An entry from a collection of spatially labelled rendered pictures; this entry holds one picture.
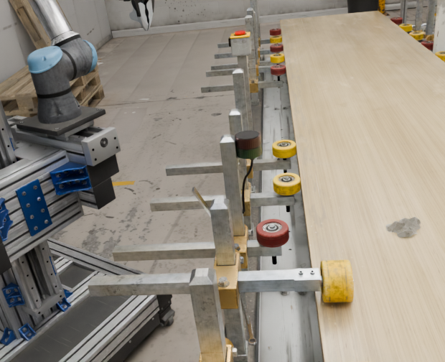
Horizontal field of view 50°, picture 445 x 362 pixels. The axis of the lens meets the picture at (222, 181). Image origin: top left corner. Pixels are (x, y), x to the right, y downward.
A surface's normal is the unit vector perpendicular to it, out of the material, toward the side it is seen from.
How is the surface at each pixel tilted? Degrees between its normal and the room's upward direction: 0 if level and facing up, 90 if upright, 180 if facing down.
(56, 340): 0
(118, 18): 90
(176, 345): 0
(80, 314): 0
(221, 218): 90
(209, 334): 90
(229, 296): 90
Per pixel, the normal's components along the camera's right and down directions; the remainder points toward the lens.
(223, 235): -0.08, 0.47
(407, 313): -0.11, -0.88
